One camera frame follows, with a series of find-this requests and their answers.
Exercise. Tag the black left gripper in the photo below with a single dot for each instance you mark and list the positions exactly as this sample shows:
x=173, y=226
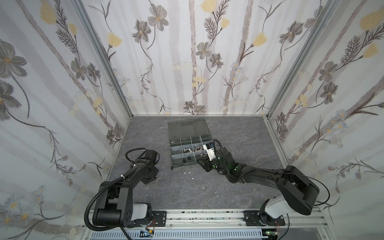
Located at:
x=147, y=180

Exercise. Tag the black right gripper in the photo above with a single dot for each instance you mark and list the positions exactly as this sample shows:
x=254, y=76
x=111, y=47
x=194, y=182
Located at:
x=208, y=162

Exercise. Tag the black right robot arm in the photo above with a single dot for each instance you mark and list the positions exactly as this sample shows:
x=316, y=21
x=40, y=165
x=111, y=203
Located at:
x=299, y=193

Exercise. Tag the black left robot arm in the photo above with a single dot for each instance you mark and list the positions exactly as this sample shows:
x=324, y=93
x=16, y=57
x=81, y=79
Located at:
x=113, y=205

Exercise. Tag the green compartment organizer box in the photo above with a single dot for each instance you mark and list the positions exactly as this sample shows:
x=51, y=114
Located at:
x=187, y=140

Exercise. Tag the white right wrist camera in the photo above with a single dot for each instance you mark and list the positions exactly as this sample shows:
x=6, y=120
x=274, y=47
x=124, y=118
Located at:
x=210, y=150

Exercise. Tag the white cable duct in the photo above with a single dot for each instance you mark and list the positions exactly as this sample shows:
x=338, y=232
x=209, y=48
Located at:
x=196, y=234

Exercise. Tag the aluminium corner frame post left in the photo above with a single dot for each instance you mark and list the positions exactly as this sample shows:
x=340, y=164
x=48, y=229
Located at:
x=101, y=53

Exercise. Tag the aluminium corner frame post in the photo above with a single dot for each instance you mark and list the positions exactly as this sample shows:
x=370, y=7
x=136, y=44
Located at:
x=101, y=53
x=323, y=19

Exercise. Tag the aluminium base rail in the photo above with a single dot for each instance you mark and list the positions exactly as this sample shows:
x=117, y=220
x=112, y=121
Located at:
x=232, y=219

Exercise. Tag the aluminium corner frame post right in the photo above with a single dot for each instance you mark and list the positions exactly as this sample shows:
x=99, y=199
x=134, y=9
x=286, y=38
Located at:
x=323, y=19

